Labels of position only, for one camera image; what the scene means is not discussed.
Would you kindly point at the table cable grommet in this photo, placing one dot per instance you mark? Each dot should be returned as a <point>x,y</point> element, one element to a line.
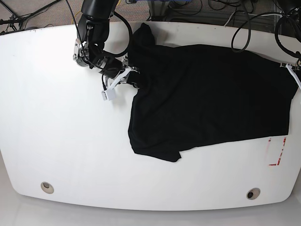
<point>253,193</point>
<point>47,188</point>

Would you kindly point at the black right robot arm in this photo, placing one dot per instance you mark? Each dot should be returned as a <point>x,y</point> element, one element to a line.
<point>92,33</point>

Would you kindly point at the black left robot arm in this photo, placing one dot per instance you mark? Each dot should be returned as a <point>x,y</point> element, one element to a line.
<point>292,11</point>

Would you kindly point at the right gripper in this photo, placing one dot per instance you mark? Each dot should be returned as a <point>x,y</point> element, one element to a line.
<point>115,72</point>

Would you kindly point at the black tripod stand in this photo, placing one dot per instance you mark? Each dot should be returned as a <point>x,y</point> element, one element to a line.
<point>18,23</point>

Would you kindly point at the black T-shirt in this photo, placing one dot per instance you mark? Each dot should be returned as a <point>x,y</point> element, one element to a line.
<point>199,95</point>

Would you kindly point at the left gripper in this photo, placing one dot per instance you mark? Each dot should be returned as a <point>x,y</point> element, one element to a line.
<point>292,70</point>

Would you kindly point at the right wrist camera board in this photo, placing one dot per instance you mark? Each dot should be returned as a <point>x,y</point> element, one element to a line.
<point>108,94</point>

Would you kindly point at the right table cable grommet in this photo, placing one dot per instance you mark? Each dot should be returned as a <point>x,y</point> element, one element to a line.
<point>253,193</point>

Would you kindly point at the left table cable grommet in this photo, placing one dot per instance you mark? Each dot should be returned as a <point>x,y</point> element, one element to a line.
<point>47,188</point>

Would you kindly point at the red tape marking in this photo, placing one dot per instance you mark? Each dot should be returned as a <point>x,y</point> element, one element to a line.
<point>275,150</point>

